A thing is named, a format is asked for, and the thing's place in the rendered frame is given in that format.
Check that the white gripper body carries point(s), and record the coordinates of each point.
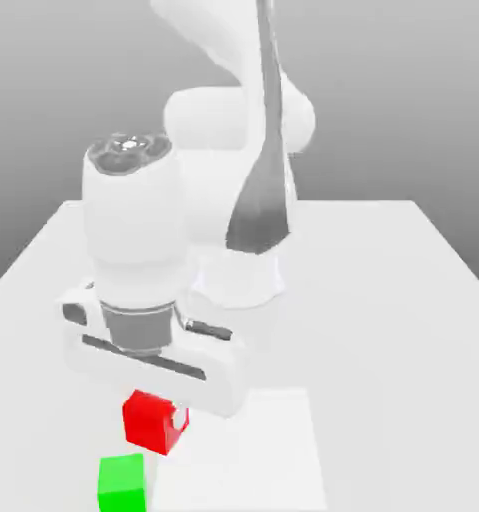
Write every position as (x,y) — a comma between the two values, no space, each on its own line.
(219,372)

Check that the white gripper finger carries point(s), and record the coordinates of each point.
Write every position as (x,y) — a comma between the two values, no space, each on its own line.
(179,420)

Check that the small red cube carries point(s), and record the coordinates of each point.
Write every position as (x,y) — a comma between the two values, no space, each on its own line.
(145,424)

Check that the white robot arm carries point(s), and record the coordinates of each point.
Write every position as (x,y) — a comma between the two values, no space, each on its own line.
(135,224)

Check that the small green cube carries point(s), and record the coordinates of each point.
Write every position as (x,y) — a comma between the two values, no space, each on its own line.
(121,482)

